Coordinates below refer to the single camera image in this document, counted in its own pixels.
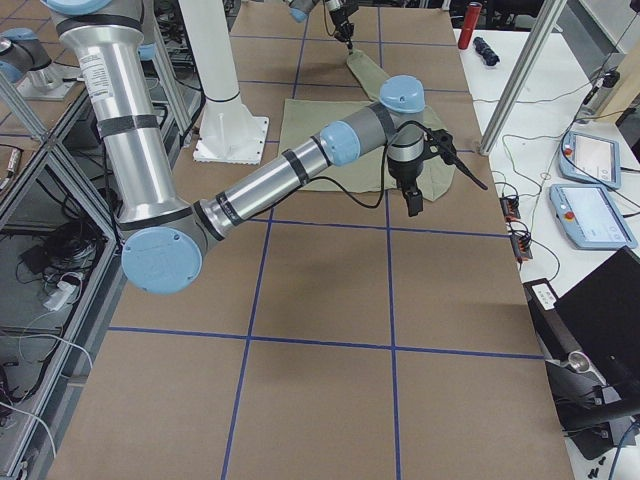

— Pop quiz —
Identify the aluminium frame post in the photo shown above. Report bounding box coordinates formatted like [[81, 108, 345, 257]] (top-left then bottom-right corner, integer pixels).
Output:
[[478, 0, 567, 156]]

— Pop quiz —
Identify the blue teach pendant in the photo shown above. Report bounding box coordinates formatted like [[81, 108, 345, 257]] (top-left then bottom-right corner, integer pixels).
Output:
[[549, 184, 638, 251], [558, 131, 621, 190]]

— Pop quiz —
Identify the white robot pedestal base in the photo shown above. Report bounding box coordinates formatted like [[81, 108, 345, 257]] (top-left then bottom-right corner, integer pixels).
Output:
[[179, 0, 269, 165]]

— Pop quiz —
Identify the black laptop computer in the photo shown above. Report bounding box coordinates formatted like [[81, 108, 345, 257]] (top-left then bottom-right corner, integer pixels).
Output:
[[555, 247, 639, 396]]

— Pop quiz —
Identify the background blue robot arm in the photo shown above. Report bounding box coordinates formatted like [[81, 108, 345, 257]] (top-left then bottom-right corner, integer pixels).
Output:
[[1, 28, 77, 101]]

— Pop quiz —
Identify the white power strip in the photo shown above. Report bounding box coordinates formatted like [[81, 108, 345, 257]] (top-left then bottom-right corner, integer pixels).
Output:
[[43, 280, 82, 311]]

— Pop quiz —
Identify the lower blue teach pendant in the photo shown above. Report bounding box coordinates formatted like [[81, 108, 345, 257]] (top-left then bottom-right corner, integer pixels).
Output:
[[549, 184, 638, 251]]

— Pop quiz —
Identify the upper blue teach pendant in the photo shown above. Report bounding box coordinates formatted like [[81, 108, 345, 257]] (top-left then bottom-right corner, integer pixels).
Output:
[[558, 131, 621, 190]]

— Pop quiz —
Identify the aluminium frame table edge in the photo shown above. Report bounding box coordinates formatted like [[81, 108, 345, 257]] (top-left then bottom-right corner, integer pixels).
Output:
[[0, 74, 206, 476]]

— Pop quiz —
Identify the olive green long-sleeve shirt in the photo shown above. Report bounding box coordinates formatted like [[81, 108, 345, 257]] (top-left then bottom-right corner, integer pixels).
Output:
[[279, 49, 454, 202]]

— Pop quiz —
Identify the red cylindrical tube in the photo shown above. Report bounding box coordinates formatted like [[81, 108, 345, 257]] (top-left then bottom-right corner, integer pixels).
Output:
[[457, 2, 483, 50]]

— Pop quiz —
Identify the orange black connector board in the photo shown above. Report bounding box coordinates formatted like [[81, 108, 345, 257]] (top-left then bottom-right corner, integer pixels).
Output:
[[499, 195, 521, 222]]

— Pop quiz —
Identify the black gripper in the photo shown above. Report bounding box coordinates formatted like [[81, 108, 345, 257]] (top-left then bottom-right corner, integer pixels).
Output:
[[327, 0, 356, 49], [388, 159, 423, 217]]

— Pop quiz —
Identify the folded dark plaid umbrella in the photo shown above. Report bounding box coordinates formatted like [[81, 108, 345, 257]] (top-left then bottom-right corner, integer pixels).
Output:
[[473, 36, 500, 67]]

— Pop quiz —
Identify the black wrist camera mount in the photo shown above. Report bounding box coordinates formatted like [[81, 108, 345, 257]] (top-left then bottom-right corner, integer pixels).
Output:
[[422, 127, 488, 190]]

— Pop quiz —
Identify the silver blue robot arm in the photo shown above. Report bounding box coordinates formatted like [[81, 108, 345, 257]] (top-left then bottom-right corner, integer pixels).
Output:
[[47, 1, 426, 295], [286, 0, 359, 52]]

